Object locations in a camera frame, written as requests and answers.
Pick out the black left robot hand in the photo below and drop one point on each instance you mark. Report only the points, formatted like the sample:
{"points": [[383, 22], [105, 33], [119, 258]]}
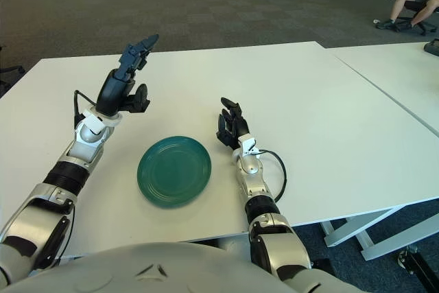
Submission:
{"points": [[113, 90]]}

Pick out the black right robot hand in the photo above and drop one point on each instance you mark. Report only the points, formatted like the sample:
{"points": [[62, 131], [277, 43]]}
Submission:
{"points": [[236, 126]]}

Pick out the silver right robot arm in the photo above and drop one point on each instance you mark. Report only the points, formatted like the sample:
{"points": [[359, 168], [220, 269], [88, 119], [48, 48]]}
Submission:
{"points": [[281, 241]]}

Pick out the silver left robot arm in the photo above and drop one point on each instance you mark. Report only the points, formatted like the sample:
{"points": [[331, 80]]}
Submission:
{"points": [[68, 173]]}

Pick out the green ceramic plate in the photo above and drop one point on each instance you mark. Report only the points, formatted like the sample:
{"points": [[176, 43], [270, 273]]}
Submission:
{"points": [[174, 172]]}

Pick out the black office chair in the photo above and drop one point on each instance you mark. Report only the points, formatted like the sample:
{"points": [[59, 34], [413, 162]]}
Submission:
{"points": [[10, 69]]}

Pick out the grey robot torso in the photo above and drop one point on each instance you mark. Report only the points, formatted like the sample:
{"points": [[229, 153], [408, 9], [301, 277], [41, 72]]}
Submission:
{"points": [[171, 269]]}

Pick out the black device on table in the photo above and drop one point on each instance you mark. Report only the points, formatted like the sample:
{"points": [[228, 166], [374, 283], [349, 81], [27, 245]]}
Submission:
{"points": [[433, 48]]}

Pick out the black chair under person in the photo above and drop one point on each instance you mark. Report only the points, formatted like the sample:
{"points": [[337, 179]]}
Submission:
{"points": [[416, 6]]}

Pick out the black wheeled stand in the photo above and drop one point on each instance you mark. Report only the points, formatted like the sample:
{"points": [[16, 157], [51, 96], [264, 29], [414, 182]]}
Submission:
{"points": [[416, 265]]}

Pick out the white metal table frame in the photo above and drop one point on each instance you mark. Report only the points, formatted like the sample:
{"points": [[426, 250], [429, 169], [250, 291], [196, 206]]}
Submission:
{"points": [[377, 243]]}

